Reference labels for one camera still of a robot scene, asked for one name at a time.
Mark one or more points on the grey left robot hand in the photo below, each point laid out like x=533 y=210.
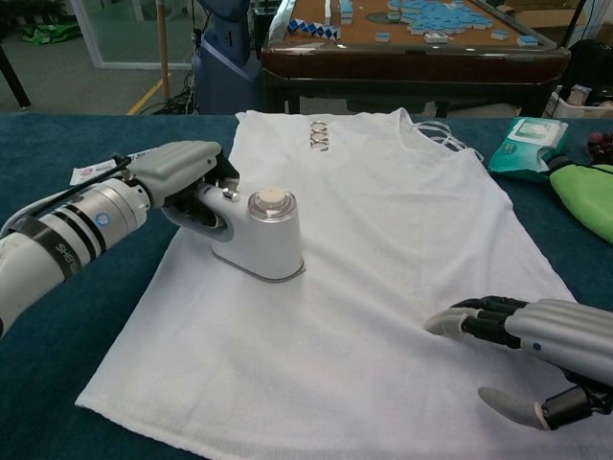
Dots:
x=177 y=163

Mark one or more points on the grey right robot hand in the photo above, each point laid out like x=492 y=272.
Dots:
x=560 y=326

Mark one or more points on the white handheld garment steamer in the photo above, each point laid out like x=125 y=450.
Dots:
x=273 y=239

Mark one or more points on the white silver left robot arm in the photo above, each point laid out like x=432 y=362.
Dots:
x=72 y=230

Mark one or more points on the white toothpaste tube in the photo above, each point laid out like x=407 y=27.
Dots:
x=88 y=173

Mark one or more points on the blue chair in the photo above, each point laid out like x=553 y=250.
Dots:
x=225 y=72

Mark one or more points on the wooden pole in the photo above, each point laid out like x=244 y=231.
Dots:
x=164 y=48

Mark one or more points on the green cloth with black trim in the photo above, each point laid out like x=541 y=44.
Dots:
x=584 y=196

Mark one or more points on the black table leg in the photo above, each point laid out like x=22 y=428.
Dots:
x=16 y=81

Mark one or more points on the green bag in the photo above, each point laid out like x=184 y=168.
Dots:
x=50 y=34

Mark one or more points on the green wet wipes pack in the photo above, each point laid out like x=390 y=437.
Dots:
x=522 y=144

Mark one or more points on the dark red grape bunch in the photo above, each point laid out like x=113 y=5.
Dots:
x=601 y=144

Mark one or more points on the blue white snake puzzle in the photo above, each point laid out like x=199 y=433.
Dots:
x=313 y=29

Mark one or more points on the white sleeveless top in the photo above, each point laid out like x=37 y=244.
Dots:
x=359 y=311

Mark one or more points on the white tile ruler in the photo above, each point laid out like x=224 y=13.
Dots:
x=328 y=7

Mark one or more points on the blue white mahjong tile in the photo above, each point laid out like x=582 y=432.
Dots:
x=445 y=38
x=383 y=37
x=430 y=38
x=499 y=34
x=523 y=40

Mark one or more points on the brown mahjong table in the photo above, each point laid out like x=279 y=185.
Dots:
x=407 y=62

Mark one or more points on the black bag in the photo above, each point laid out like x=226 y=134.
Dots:
x=591 y=62

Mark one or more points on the pile of blue mahjong tiles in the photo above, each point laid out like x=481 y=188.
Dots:
x=431 y=16

